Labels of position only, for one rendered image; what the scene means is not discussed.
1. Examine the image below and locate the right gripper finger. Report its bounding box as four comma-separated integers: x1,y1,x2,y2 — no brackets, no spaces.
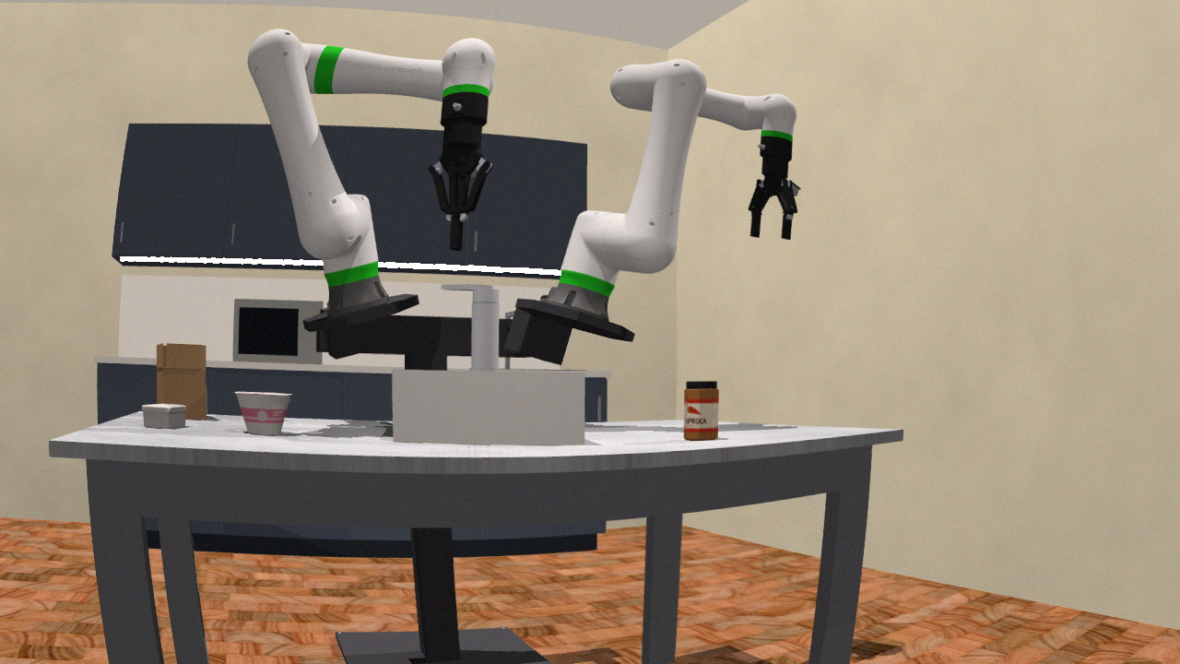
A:
454,156,493,251
430,157,460,251

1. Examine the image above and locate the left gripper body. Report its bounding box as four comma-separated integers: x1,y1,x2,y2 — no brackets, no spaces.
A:
761,156,788,196

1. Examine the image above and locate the white rectangular sink basin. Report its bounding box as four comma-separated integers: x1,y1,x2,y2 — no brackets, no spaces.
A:
392,369,584,445

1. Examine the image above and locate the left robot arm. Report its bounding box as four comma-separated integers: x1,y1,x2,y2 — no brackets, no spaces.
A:
540,59,797,321

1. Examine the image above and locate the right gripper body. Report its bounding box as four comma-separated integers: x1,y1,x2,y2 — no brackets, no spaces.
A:
440,120,483,176

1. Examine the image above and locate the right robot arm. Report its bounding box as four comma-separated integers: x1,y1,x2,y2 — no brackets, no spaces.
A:
248,29,496,315

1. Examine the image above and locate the brown cardboard box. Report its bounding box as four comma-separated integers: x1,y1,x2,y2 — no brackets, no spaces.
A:
157,343,207,420

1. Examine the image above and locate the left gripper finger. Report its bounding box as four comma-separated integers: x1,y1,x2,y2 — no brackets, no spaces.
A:
749,179,772,238
771,179,797,239

